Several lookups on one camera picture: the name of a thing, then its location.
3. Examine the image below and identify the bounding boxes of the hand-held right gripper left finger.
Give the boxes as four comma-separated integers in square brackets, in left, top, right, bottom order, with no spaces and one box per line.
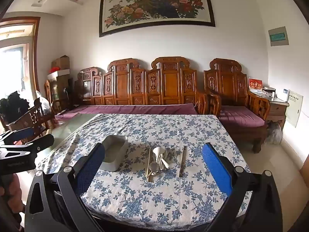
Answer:
[24,143,107,232]

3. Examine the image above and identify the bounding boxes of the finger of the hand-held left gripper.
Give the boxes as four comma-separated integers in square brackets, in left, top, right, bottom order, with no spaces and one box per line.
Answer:
[0,127,35,146]
[5,134,55,159]

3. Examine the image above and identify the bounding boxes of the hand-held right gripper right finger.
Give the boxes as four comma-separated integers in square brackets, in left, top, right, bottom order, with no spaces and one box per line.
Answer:
[202,142,283,232]

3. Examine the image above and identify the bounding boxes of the grey rectangular container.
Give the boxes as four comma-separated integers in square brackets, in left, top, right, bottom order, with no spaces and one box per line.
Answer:
[99,135,129,172]

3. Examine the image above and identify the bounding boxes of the slim white spoon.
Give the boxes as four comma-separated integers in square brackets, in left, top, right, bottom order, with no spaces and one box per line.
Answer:
[164,147,171,170]

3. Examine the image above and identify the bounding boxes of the white plastic spoon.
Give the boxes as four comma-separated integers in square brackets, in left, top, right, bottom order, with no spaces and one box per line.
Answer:
[153,146,169,171]

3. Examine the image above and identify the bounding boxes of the person's left hand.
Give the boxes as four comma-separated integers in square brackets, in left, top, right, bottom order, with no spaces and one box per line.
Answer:
[0,174,25,214]

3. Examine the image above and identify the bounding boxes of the carved wooden chair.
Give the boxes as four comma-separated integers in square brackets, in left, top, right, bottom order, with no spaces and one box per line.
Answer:
[0,98,56,145]

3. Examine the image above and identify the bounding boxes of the black cloth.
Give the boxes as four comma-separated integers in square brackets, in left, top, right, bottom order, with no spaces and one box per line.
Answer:
[0,90,30,124]

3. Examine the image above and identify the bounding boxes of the clear plastic bag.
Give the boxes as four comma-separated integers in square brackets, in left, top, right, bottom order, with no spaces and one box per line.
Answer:
[36,90,52,116]

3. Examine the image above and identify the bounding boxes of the purple armchair cushion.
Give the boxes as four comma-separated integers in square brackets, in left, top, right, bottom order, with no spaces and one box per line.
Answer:
[218,106,266,127]

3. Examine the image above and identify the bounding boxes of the dark storage cabinet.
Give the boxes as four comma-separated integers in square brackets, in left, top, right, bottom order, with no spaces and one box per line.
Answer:
[52,75,76,109]

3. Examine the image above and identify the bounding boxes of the blue floral tablecloth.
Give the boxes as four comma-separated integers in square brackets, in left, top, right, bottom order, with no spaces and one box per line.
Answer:
[36,113,251,231]

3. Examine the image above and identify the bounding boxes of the grey fluffy duster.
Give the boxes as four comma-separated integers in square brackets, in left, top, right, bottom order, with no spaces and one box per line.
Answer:
[264,122,283,145]

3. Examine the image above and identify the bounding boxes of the long purple sofa cushion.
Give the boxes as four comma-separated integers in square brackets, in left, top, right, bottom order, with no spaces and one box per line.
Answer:
[54,103,198,124]

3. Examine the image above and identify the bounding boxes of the white cardboard box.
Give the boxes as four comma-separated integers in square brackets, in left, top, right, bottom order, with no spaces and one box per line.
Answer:
[47,69,70,81]

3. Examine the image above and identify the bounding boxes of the brown cardboard box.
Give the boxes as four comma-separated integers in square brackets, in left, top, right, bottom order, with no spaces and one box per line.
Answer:
[51,55,70,70]

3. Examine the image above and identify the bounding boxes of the carved wooden armchair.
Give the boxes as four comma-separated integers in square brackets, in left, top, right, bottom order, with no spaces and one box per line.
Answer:
[204,58,271,154]

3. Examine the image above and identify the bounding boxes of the wooden side table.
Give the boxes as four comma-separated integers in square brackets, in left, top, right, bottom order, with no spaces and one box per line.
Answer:
[267,94,290,131]

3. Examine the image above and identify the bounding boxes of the red desk calendar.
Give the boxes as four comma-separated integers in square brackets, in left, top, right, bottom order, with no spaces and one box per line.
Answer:
[249,78,263,93]

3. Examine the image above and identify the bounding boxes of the tissue box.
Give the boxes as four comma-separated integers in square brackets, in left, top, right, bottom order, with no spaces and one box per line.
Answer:
[262,86,276,97]

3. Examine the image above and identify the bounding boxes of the carved wooden bench backs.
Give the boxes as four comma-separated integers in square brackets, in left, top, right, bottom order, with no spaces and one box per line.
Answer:
[74,58,221,126]

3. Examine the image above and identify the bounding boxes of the framed peacock flower painting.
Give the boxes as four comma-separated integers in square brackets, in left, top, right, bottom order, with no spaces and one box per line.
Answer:
[99,0,216,38]

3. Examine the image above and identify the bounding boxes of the wooden door frame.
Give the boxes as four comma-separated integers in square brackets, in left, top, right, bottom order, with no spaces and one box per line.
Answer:
[0,16,41,99]

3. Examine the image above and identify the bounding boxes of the white wall panel door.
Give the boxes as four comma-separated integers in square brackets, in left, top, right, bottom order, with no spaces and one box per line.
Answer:
[285,90,304,128]

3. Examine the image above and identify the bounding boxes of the wall box with green label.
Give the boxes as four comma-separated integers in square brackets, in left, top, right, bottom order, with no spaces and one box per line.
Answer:
[268,26,289,47]

